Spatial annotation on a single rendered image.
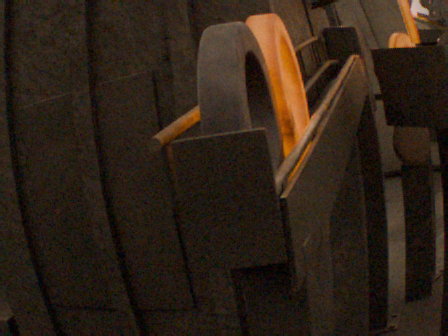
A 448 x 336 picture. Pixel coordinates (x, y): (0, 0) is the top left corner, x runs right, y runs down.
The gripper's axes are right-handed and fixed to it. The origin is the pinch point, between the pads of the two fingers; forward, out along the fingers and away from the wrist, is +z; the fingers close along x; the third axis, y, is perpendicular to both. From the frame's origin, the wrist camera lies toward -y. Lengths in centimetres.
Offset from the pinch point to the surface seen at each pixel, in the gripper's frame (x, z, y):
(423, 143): 8.5, -6.1, -37.8
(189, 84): 82, 38, -28
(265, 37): 128, 17, -18
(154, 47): 79, 46, -22
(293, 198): 145, 11, -31
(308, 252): 142, 9, -36
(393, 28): -238, 9, 6
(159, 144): 149, 21, -28
